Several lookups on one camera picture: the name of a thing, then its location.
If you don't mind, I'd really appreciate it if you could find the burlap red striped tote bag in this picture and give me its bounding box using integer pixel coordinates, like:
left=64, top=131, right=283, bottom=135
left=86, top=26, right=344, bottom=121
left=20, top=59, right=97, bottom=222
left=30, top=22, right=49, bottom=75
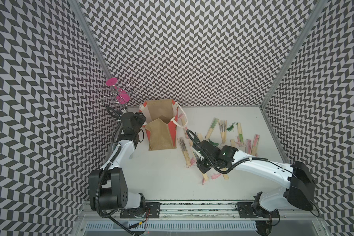
left=139, top=99, right=187, bottom=151

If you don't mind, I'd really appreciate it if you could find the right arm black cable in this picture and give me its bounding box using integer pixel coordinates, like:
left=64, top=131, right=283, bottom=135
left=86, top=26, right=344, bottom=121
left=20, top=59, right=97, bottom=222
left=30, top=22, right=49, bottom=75
left=185, top=129, right=269, bottom=175

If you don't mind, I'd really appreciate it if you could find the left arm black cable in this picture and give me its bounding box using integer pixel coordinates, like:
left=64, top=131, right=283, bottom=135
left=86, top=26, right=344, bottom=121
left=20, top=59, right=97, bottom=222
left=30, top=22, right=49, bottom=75
left=94, top=105, right=127, bottom=219

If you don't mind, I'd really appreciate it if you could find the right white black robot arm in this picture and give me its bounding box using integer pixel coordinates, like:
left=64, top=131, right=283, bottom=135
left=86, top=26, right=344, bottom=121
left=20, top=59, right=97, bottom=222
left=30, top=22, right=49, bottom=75
left=192, top=140, right=316, bottom=218

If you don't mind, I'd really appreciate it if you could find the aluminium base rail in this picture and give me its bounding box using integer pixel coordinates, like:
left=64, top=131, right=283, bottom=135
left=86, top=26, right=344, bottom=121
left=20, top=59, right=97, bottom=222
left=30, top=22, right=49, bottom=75
left=73, top=200, right=325, bottom=236

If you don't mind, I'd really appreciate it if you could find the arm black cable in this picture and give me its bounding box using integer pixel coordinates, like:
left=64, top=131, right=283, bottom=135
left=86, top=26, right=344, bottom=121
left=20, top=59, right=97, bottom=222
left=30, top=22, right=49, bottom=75
left=94, top=105, right=127, bottom=219
left=185, top=129, right=269, bottom=175

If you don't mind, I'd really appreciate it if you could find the chrome stand with pink cups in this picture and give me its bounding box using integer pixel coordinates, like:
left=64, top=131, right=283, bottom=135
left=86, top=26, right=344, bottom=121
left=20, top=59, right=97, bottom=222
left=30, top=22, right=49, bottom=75
left=95, top=78, right=130, bottom=112

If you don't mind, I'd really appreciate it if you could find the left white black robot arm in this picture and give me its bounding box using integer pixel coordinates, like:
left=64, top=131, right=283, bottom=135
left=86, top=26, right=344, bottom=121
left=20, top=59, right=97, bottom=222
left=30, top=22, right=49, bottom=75
left=88, top=107, right=146, bottom=218

